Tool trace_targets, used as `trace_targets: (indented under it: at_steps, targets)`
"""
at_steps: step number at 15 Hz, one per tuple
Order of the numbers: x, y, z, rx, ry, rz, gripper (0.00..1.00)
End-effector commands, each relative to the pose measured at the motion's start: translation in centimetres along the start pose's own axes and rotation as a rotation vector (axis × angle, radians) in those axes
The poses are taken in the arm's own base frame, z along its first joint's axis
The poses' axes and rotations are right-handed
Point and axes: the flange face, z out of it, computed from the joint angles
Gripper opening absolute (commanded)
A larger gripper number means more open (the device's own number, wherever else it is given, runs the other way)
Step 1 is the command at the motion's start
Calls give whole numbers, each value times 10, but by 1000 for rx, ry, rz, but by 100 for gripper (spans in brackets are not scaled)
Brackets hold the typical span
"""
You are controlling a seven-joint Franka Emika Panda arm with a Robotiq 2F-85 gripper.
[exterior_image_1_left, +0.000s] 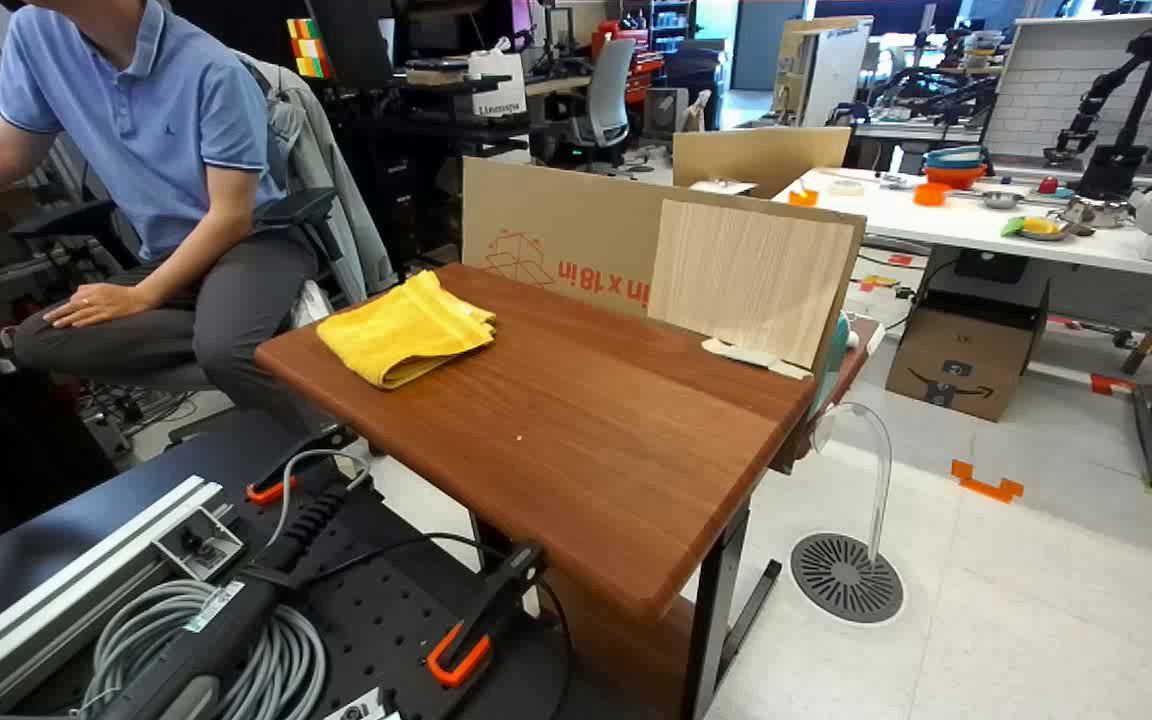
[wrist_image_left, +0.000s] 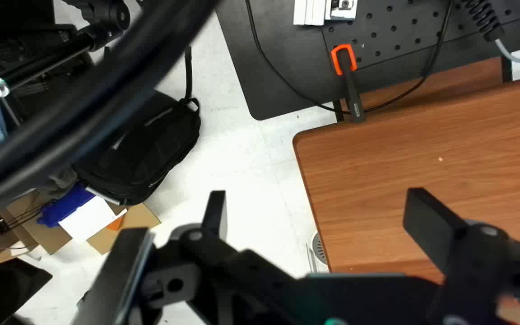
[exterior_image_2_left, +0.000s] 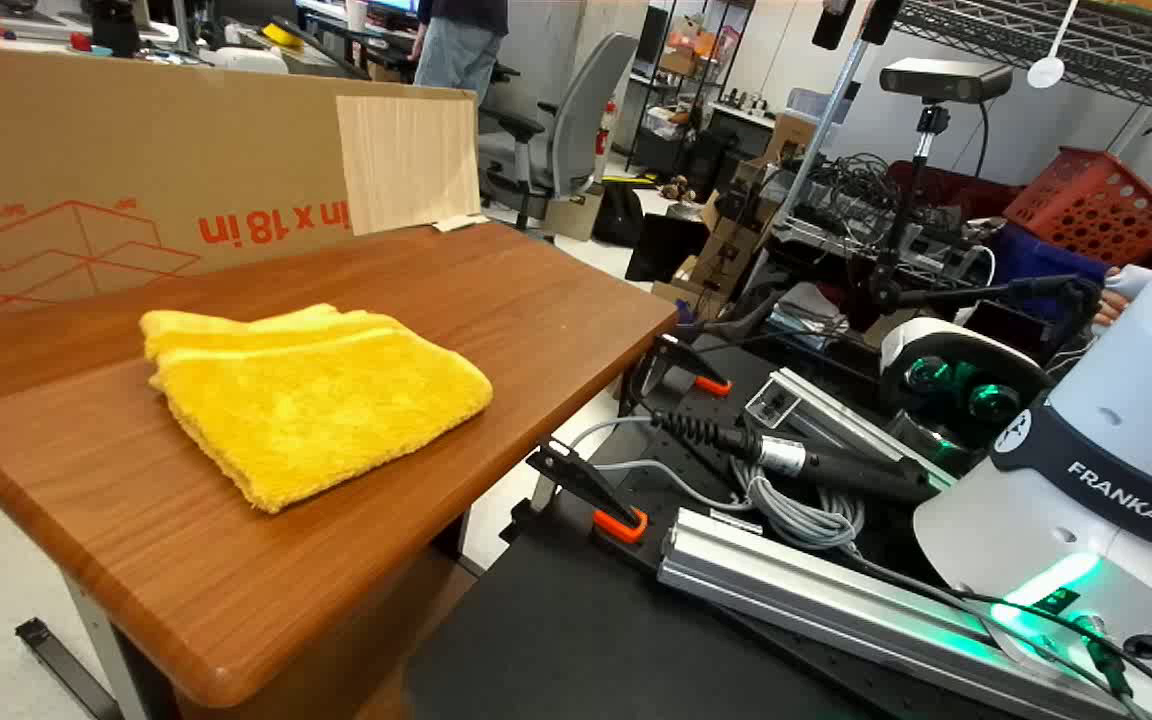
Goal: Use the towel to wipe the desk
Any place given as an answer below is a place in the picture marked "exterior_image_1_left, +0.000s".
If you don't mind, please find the yellow towel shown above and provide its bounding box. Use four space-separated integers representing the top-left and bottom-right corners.
316 273 497 388

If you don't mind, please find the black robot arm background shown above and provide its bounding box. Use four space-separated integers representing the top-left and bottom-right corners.
1043 28 1152 202

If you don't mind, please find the brown wooden desk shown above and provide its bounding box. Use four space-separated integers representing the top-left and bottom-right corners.
261 263 810 720

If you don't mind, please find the white desk fan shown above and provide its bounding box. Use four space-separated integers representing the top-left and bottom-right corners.
791 402 905 623

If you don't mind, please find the large cardboard box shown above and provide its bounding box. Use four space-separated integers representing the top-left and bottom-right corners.
460 161 673 318

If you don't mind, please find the light wooden back panel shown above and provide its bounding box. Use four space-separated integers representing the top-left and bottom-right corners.
649 196 862 379

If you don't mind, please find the open cardboard box background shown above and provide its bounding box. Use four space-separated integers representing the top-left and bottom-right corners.
673 124 853 196

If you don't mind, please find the black orange clamp rear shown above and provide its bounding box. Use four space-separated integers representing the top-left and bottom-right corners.
244 432 342 508

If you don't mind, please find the black orange clamp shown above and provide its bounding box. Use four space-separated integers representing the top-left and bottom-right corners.
244 432 342 508
422 545 542 688

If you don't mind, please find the grey office chair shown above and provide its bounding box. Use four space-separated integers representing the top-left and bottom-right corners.
244 56 394 299

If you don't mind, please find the black orange clamp front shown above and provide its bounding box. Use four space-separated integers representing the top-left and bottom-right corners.
422 545 542 688

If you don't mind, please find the small cardboard box floor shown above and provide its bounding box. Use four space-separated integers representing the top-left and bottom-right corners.
887 294 1043 420

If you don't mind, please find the white work table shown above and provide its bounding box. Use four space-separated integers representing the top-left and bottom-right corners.
772 163 1152 503

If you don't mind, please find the seated person blue shirt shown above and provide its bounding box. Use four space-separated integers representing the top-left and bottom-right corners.
0 0 320 420

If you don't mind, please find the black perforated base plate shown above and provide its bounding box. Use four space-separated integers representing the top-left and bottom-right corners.
132 466 570 720

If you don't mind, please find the orange bracket on floor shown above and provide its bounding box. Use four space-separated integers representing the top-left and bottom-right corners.
952 462 1024 503

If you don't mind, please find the aluminium extrusion rail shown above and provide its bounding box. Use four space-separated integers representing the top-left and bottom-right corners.
0 475 244 714

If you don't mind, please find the grey cable bundle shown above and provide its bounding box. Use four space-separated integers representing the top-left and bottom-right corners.
73 575 330 720

